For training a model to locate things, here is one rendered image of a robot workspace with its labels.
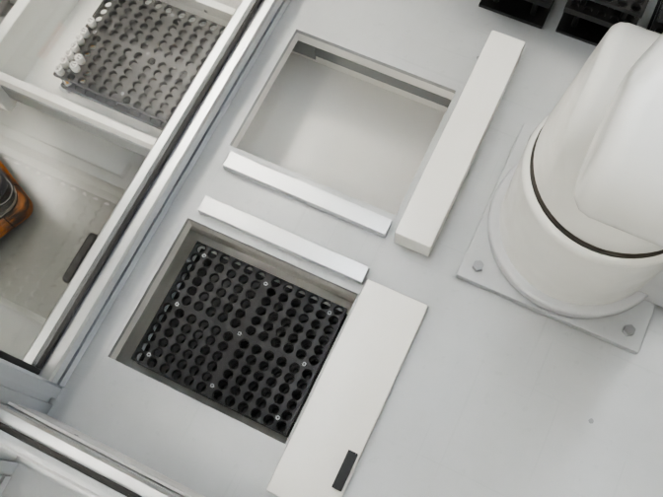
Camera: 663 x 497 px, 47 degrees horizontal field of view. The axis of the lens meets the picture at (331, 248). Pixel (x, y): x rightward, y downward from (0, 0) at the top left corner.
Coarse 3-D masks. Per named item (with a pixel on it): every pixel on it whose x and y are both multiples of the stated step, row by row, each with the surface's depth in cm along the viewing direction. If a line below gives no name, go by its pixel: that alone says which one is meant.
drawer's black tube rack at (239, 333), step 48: (192, 288) 104; (240, 288) 104; (288, 288) 103; (192, 336) 99; (240, 336) 98; (288, 336) 98; (336, 336) 101; (192, 384) 97; (240, 384) 100; (288, 384) 96; (288, 432) 97
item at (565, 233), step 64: (640, 64) 42; (576, 128) 66; (640, 128) 40; (512, 192) 86; (576, 192) 45; (640, 192) 41; (512, 256) 91; (576, 256) 78; (640, 256) 76; (576, 320) 92; (640, 320) 91
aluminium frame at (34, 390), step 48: (288, 0) 109; (240, 48) 102; (192, 144) 98; (144, 192) 95; (144, 240) 97; (96, 288) 92; (0, 384) 80; (48, 384) 89; (48, 432) 77; (144, 480) 75
